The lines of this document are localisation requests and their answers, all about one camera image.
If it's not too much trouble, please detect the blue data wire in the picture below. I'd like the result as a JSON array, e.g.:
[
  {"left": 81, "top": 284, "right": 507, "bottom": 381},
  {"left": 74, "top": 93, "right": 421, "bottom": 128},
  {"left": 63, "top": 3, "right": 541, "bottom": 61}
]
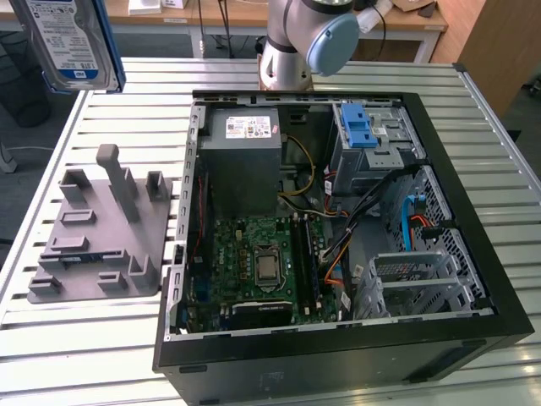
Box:
[{"left": 402, "top": 194, "right": 427, "bottom": 255}]

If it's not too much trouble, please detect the hard disk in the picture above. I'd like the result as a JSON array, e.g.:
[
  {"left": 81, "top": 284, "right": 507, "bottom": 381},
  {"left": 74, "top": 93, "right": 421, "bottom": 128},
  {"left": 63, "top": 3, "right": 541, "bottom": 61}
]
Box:
[{"left": 7, "top": 0, "right": 127, "bottom": 95}]

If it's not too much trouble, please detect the silver disk bay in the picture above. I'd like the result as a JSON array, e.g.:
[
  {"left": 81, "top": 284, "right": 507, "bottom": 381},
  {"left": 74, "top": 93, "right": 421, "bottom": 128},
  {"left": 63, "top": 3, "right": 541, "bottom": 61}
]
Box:
[{"left": 353, "top": 249, "right": 483, "bottom": 321}]

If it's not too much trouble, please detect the grey power supply unit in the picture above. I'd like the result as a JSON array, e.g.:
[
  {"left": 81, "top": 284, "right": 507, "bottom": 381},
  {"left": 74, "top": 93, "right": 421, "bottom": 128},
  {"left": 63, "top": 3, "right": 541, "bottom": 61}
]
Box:
[{"left": 197, "top": 105, "right": 283, "bottom": 219}]

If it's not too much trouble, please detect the CPU socket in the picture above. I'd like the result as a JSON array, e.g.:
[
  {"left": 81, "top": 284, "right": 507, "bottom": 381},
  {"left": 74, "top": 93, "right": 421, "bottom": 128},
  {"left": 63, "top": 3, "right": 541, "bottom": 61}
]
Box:
[{"left": 251, "top": 243, "right": 285, "bottom": 296}]

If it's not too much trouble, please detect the black RAM slot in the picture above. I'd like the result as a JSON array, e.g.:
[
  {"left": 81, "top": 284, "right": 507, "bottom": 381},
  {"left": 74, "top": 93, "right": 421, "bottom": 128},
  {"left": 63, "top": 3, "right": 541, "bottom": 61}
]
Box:
[{"left": 292, "top": 212, "right": 307, "bottom": 315}]

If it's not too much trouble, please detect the silver CPU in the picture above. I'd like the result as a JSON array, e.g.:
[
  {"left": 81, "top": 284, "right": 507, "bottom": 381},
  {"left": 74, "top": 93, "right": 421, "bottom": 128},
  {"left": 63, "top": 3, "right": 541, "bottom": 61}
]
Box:
[{"left": 256, "top": 255, "right": 278, "bottom": 283}]

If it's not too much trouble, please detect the green motherboard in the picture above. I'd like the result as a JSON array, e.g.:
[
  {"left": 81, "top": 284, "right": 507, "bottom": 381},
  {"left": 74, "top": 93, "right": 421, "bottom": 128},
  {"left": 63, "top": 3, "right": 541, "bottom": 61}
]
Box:
[{"left": 181, "top": 213, "right": 354, "bottom": 335}]

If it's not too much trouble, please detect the RAM stick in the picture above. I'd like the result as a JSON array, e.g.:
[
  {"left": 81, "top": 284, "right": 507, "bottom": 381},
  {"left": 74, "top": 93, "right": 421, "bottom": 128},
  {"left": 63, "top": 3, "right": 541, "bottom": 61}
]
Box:
[
  {"left": 58, "top": 252, "right": 126, "bottom": 266},
  {"left": 304, "top": 217, "right": 321, "bottom": 312}
]

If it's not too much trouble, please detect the blue drive latch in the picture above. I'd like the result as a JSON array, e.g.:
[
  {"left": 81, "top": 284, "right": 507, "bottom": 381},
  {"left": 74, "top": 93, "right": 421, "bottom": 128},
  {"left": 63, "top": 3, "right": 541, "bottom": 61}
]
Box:
[{"left": 340, "top": 103, "right": 380, "bottom": 149}]

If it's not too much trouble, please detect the black graphics card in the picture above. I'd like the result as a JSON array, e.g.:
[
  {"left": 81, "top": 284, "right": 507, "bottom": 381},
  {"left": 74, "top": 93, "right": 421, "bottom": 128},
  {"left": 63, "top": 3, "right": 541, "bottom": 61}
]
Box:
[{"left": 227, "top": 297, "right": 293, "bottom": 332}]

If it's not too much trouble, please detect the silver optical drive cage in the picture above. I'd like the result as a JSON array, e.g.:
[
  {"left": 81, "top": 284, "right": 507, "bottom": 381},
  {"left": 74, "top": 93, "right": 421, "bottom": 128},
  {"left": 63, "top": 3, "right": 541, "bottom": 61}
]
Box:
[{"left": 331, "top": 101, "right": 426, "bottom": 198}]

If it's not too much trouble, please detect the black PC case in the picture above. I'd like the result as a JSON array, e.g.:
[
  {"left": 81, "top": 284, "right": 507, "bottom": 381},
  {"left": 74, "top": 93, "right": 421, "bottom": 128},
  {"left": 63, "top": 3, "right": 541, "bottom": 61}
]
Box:
[{"left": 151, "top": 88, "right": 536, "bottom": 406}]

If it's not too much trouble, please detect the grey parts rack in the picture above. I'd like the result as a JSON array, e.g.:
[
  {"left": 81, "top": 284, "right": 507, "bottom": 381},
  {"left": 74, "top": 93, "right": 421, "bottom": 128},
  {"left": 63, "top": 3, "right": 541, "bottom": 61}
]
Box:
[{"left": 26, "top": 142, "right": 175, "bottom": 306}]

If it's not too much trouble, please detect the white desk device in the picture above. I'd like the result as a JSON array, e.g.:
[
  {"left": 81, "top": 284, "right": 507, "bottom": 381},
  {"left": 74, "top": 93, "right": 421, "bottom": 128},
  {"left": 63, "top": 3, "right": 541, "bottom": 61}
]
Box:
[{"left": 357, "top": 0, "right": 393, "bottom": 34}]

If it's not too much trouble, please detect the wooden desk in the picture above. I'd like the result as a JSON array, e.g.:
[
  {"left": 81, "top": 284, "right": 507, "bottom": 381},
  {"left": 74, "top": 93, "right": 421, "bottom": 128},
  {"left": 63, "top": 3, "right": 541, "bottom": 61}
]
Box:
[{"left": 0, "top": 0, "right": 450, "bottom": 64}]

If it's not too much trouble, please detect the white cardboard box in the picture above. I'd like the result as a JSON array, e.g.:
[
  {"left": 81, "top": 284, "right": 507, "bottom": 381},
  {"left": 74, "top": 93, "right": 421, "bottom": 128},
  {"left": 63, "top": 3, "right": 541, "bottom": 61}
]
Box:
[{"left": 128, "top": 0, "right": 162, "bottom": 17}]

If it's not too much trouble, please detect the brown cardboard piece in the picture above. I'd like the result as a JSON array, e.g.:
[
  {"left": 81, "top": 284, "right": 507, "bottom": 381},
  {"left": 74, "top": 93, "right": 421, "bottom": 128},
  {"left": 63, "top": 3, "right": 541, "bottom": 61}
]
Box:
[{"left": 391, "top": 0, "right": 436, "bottom": 19}]

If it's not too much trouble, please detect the black mesh bin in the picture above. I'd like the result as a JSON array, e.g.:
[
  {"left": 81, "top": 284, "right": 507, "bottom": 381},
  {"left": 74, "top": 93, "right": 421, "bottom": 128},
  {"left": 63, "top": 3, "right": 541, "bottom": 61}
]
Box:
[{"left": 0, "top": 31, "right": 55, "bottom": 129}]

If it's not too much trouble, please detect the wooden cabinet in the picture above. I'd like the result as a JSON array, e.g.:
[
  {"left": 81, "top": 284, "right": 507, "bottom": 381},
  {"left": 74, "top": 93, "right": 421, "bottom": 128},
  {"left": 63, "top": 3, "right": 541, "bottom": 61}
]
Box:
[{"left": 430, "top": 0, "right": 541, "bottom": 123}]

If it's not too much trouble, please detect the yellow wire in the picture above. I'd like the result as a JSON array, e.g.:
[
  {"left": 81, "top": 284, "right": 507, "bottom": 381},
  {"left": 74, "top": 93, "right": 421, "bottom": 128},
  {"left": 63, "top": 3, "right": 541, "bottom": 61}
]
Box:
[{"left": 277, "top": 134, "right": 318, "bottom": 199}]

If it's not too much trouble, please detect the black cable bundle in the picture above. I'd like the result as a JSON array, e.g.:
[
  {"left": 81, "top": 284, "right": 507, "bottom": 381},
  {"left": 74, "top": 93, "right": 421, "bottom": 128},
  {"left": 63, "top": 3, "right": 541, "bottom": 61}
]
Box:
[{"left": 323, "top": 167, "right": 413, "bottom": 266}]

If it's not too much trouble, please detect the red orange power wire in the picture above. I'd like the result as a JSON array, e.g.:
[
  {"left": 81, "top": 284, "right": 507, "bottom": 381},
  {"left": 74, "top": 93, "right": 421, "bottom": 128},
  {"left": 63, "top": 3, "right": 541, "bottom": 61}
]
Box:
[{"left": 412, "top": 213, "right": 444, "bottom": 242}]

